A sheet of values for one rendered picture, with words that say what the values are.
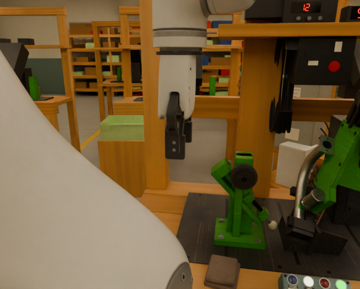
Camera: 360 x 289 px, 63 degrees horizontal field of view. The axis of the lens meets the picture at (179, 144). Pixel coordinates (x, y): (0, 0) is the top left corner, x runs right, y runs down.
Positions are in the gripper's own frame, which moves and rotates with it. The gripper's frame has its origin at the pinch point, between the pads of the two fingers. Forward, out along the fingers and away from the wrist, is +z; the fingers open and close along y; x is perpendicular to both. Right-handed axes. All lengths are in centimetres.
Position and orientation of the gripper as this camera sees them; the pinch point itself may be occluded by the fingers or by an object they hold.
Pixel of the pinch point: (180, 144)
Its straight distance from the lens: 51.0
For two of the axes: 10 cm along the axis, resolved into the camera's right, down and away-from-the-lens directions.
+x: 9.9, 0.5, -1.5
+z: 0.0, 9.5, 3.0
